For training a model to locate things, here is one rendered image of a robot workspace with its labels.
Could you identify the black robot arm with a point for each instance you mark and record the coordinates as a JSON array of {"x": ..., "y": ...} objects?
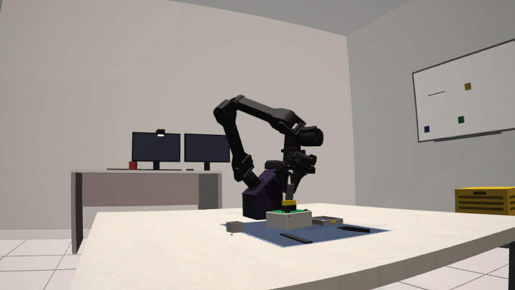
[{"x": 280, "y": 119}]

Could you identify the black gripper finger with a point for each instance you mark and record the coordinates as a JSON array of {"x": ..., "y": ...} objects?
[
  {"x": 283, "y": 179},
  {"x": 295, "y": 178}
]

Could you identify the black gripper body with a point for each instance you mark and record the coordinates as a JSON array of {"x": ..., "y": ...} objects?
[{"x": 287, "y": 165}]

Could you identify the blue-grey flat mat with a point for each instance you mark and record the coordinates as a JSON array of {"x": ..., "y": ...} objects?
[{"x": 315, "y": 233}]

